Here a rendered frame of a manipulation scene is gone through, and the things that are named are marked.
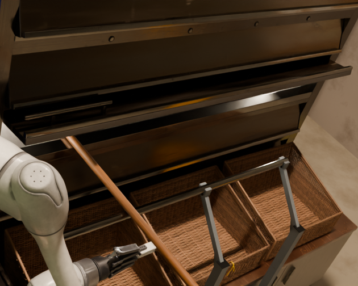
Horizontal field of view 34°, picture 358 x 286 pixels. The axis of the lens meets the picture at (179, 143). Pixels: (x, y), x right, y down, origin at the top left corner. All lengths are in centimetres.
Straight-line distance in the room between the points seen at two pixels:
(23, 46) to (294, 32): 138
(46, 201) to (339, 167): 403
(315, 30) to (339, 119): 247
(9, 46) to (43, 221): 73
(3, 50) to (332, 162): 366
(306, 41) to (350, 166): 240
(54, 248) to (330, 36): 199
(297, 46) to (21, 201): 189
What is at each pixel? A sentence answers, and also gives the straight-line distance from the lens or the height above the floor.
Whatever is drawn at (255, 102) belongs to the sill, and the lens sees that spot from 292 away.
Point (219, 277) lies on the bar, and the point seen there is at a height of 89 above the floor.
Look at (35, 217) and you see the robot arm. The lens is 124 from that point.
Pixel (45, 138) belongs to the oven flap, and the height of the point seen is 140.
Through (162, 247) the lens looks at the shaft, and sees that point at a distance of 195.
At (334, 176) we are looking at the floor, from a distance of 492.
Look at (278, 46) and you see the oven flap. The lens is 273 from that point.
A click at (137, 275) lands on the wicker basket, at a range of 267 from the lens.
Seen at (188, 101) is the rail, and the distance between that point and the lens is 224.
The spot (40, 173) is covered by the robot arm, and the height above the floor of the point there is 180.
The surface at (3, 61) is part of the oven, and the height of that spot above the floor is 161.
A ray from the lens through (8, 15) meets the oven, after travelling 177.
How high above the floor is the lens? 260
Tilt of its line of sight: 36 degrees down
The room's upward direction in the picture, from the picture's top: 21 degrees clockwise
